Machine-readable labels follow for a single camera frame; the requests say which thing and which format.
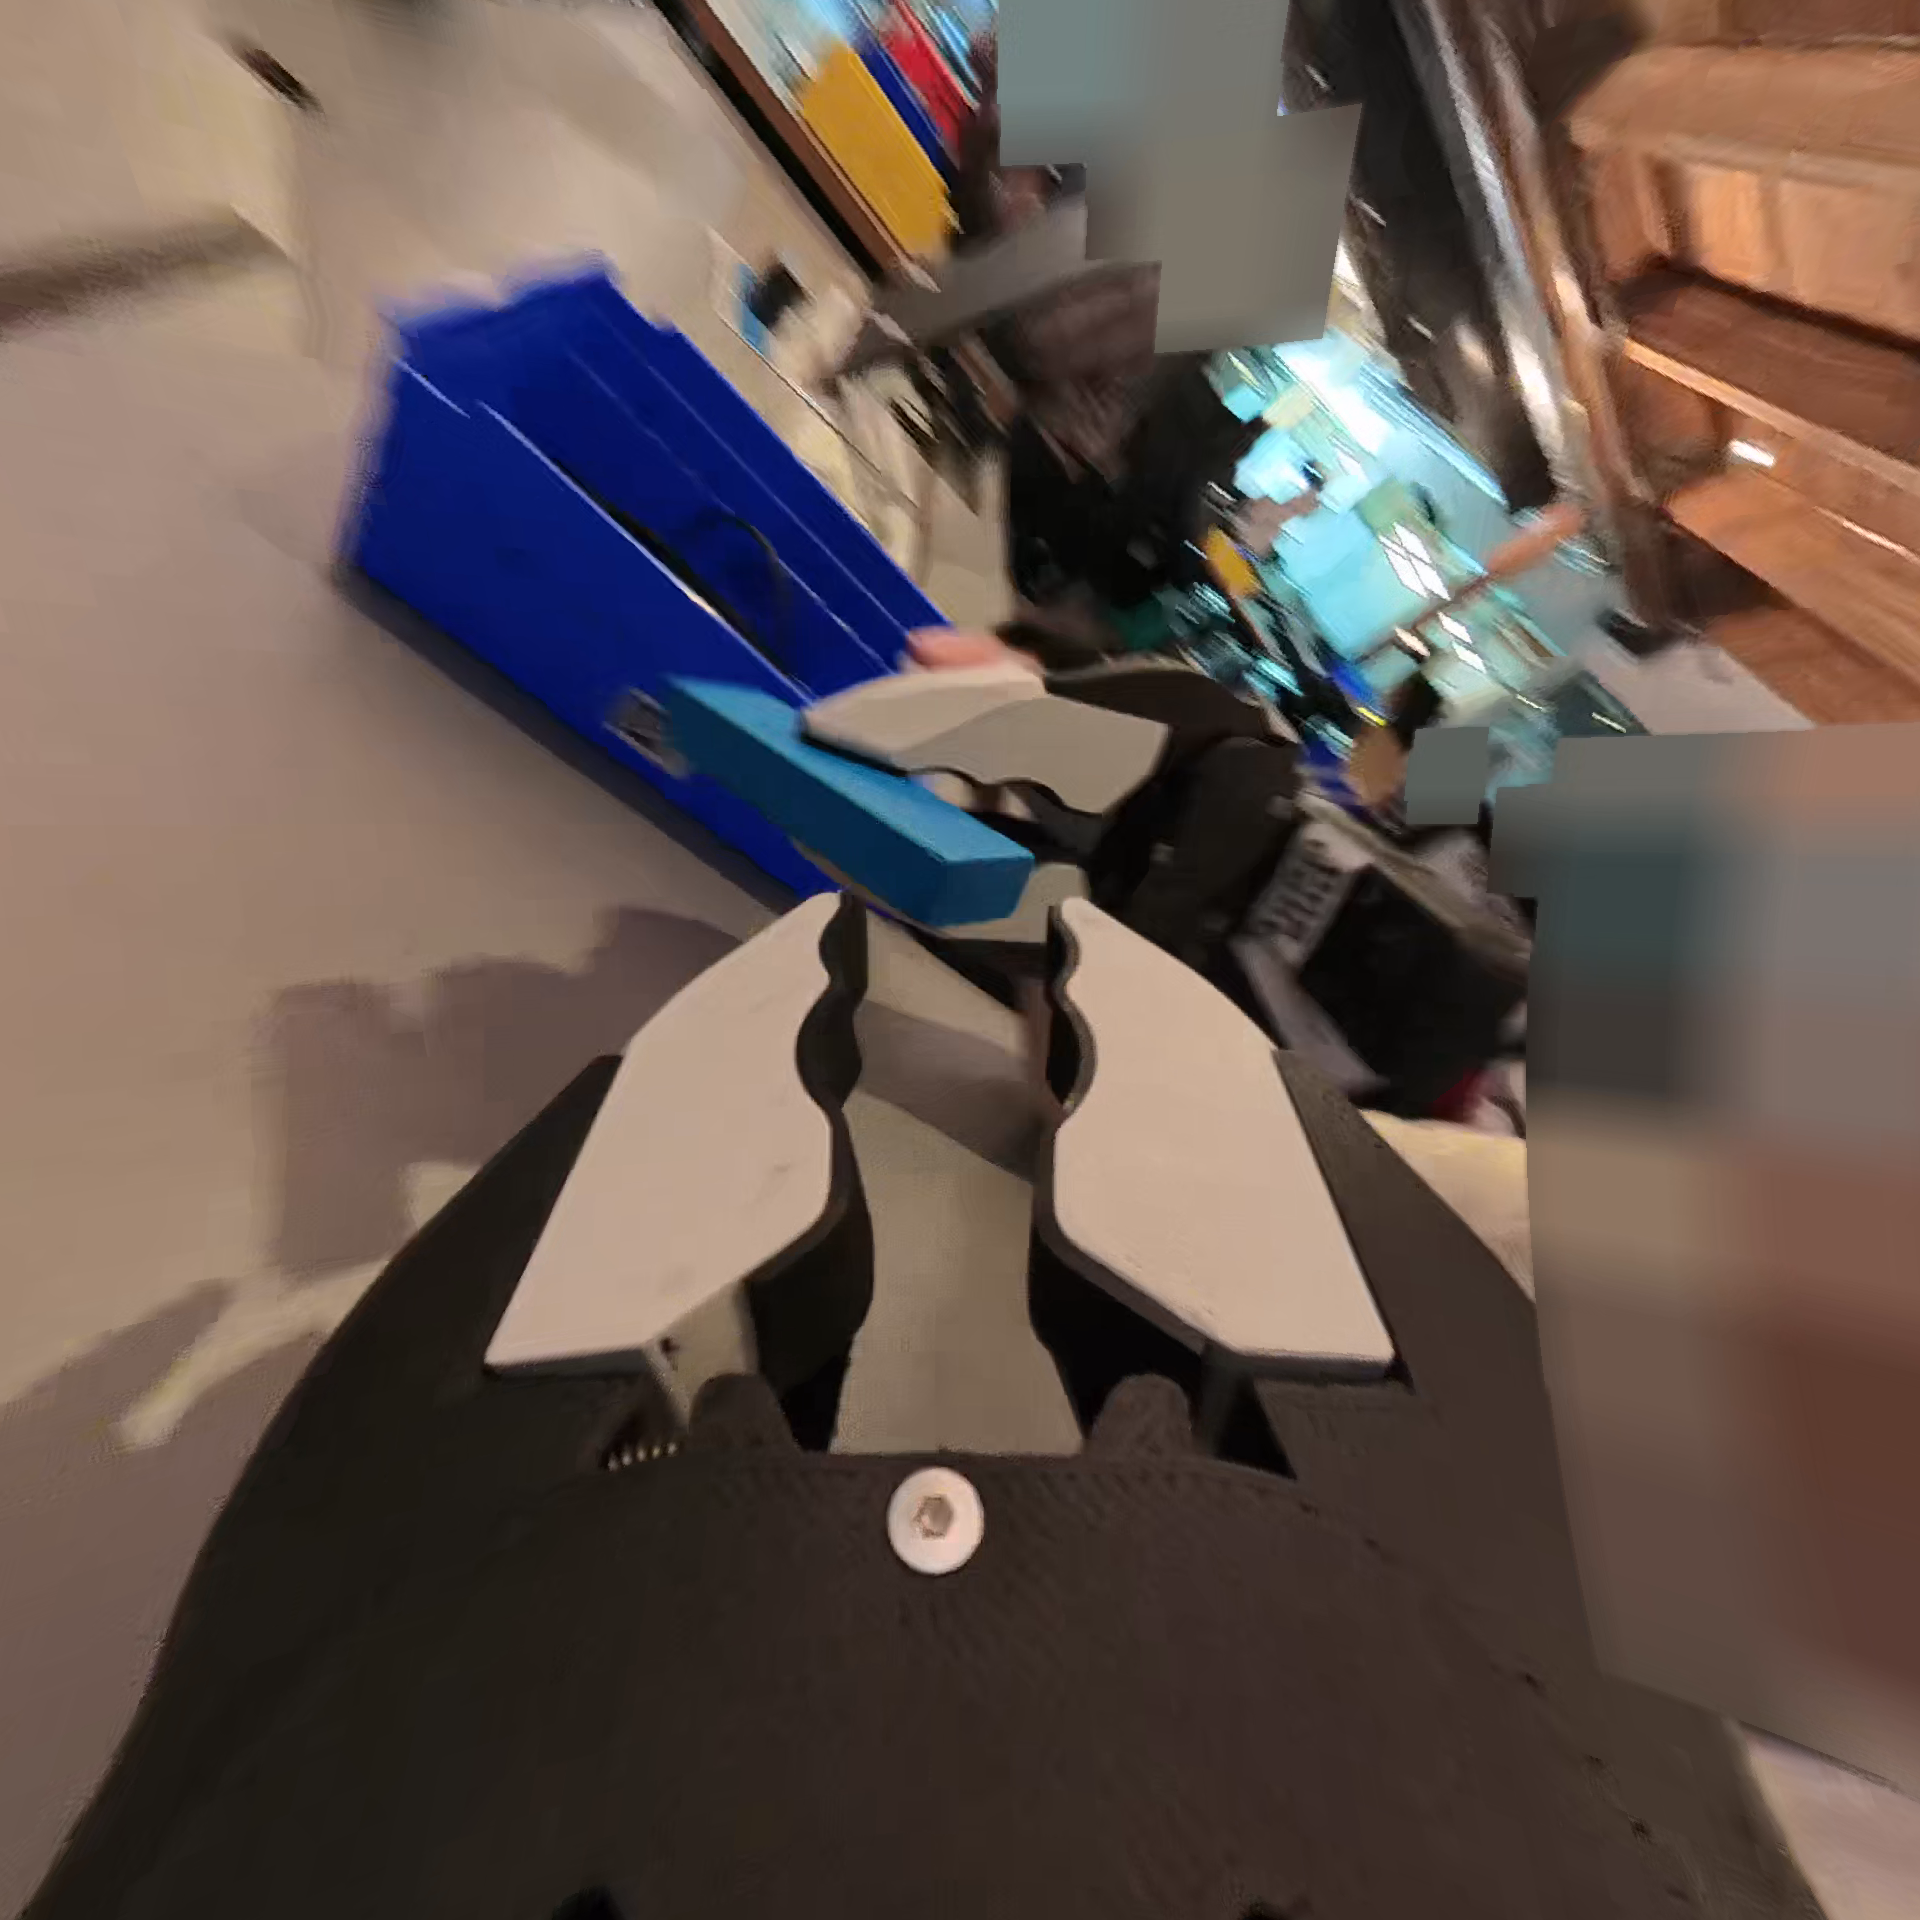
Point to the yellow storage bin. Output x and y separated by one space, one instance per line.
886 149

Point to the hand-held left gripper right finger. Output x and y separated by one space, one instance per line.
1215 1184

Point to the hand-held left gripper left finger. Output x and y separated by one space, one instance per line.
676 1184

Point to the grey desk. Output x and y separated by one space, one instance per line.
224 750

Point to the blue rectangular block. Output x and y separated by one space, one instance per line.
840 809

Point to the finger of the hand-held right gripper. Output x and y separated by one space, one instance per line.
990 728

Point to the blue plastic bin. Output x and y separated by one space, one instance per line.
494 587

